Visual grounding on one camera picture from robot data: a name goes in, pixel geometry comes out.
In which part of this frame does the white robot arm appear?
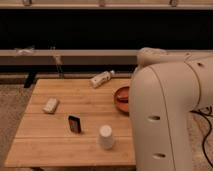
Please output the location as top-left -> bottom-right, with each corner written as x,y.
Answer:
129,47 -> 213,171

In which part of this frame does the black standing eraser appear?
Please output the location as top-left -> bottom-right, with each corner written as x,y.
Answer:
68,116 -> 81,133

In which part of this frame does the white plastic bottle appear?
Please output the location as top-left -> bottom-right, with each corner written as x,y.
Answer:
90,70 -> 115,88

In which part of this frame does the orange round bowl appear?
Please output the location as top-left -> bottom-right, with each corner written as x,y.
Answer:
114,86 -> 129,114

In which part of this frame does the wooden table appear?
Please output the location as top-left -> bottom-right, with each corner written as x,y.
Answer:
5,79 -> 135,167

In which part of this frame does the white paper cup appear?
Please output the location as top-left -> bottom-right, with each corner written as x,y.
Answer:
98,125 -> 114,150

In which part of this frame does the white rectangular sponge block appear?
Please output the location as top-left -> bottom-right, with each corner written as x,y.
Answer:
43,98 -> 59,114

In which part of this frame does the black power cable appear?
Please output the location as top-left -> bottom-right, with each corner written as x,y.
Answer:
190,107 -> 213,168

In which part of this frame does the grey metal rail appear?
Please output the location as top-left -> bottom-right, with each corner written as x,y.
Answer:
0,49 -> 213,66

